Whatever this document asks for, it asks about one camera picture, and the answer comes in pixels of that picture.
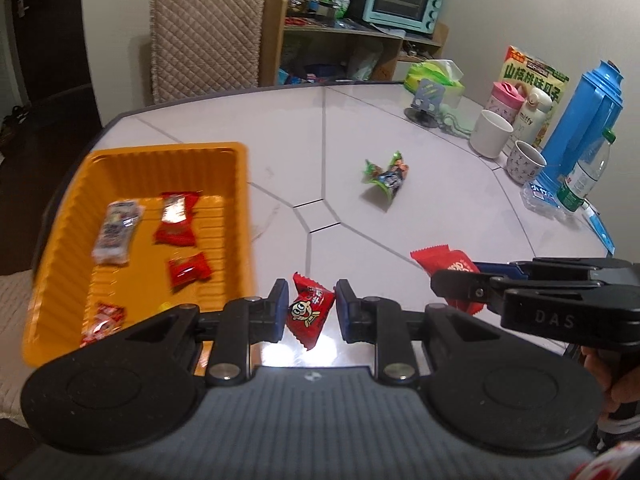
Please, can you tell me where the blue white packet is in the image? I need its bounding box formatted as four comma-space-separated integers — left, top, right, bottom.
582, 200, 617, 256

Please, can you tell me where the pink tumbler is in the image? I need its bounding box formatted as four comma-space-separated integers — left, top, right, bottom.
489, 81, 526, 123

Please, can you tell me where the white cup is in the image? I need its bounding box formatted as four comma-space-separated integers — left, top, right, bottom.
468, 108, 515, 157

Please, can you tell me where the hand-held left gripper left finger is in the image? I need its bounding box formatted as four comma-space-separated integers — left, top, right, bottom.
112, 278, 291, 387

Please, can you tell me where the silver dark snack packet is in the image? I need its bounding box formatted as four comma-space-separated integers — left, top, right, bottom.
91, 199, 146, 266

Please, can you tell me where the grey phone stand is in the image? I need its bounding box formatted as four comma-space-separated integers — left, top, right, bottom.
405, 79, 447, 127

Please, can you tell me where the wooden shelf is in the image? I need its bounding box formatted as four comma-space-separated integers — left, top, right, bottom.
262, 0, 450, 86

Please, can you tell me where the blue plastic tissue pack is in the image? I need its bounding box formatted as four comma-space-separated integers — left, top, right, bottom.
520, 180, 566, 221

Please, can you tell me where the person's red printed clothing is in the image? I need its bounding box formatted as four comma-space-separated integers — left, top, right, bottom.
570, 420, 640, 480

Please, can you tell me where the pair of dark shoes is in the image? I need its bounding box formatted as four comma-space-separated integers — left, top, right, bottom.
0, 105, 26, 148

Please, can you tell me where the white thermos bottle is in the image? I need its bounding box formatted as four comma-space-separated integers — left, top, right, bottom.
515, 87, 555, 148

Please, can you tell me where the green tissue box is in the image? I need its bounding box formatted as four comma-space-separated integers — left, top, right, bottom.
404, 59, 465, 96

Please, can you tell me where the large yellow snack bag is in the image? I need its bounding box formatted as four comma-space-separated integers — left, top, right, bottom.
502, 45, 571, 148

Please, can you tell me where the dark green snack packet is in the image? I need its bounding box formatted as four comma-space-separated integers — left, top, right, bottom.
362, 157, 412, 207

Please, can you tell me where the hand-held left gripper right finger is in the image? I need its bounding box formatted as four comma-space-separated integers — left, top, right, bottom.
335, 278, 507, 387

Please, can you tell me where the small red candy packet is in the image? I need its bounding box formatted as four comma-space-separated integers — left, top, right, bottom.
167, 252, 213, 288

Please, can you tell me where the dark door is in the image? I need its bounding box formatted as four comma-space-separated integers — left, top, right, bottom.
0, 0, 103, 161

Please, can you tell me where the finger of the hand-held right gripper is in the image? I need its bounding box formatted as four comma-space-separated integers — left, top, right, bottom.
430, 268, 603, 307
472, 257, 621, 282

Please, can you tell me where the red cartoon face candy packet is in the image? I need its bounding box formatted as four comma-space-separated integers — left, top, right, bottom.
285, 272, 336, 352

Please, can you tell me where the beige quilted chair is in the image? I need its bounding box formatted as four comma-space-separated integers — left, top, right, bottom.
0, 272, 51, 423
149, 0, 266, 106

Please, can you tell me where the white patterned mug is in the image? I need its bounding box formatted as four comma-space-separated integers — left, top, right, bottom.
506, 140, 547, 184

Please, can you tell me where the green cloth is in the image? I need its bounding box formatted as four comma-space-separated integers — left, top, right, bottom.
435, 102, 476, 140

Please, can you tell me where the orange plastic tray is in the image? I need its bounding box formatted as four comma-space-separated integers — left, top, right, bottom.
22, 141, 258, 368

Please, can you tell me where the red snack packet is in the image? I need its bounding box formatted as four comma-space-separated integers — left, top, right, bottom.
410, 246, 488, 313
152, 191, 201, 247

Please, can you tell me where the red white wrapped candy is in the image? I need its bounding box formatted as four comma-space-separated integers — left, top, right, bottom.
80, 302, 128, 348

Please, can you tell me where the person's right hand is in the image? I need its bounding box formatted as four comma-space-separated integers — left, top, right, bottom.
580, 346, 640, 423

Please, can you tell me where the clear water bottle green label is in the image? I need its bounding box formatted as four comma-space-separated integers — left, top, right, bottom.
556, 129, 617, 213

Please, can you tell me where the blue thermos jug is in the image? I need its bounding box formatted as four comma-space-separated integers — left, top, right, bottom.
540, 59, 626, 201

